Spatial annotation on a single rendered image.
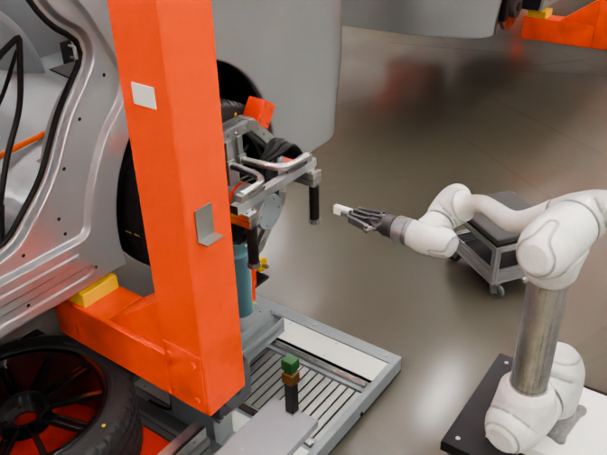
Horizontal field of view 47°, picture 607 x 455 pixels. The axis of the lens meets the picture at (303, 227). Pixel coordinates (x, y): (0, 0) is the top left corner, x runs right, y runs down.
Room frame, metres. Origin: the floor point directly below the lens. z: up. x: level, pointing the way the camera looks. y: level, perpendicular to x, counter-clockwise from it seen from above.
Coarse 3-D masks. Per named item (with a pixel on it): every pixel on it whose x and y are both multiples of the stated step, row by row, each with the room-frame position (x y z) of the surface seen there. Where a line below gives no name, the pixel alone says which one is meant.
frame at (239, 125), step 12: (228, 120) 2.19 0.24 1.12; (240, 120) 2.20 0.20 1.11; (252, 120) 2.20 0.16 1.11; (228, 132) 2.10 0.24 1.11; (240, 132) 2.15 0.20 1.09; (252, 132) 2.21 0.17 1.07; (264, 132) 2.25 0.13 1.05; (264, 144) 2.31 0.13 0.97; (276, 192) 2.31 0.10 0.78; (264, 240) 2.22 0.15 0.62
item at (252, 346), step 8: (272, 312) 2.36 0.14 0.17; (272, 320) 2.34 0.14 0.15; (280, 320) 2.31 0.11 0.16; (264, 328) 2.29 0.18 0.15; (272, 328) 2.27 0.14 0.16; (280, 328) 2.31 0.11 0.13; (256, 336) 2.24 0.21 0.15; (264, 336) 2.22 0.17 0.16; (272, 336) 2.26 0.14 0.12; (248, 344) 2.19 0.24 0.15; (256, 344) 2.18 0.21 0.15; (264, 344) 2.22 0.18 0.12; (248, 352) 2.14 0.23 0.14; (256, 352) 2.18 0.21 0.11
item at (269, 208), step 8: (240, 184) 2.10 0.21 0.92; (248, 184) 2.11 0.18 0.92; (232, 192) 2.07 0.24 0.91; (232, 200) 2.05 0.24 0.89; (264, 200) 2.01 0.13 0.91; (272, 200) 2.04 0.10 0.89; (280, 200) 2.08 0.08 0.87; (256, 208) 2.00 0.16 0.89; (264, 208) 2.01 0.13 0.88; (272, 208) 2.04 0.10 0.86; (280, 208) 2.08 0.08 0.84; (264, 216) 2.00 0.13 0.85; (272, 216) 2.04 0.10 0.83; (264, 224) 2.00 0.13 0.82; (272, 224) 2.04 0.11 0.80
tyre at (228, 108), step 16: (224, 112) 2.21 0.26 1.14; (240, 112) 2.28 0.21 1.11; (128, 144) 2.08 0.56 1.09; (128, 160) 2.05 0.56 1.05; (128, 176) 2.01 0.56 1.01; (128, 192) 1.98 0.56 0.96; (128, 208) 1.97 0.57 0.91; (128, 224) 1.97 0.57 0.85; (128, 240) 1.99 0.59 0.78; (144, 240) 1.93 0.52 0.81; (240, 240) 2.24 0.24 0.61; (144, 256) 1.99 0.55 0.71
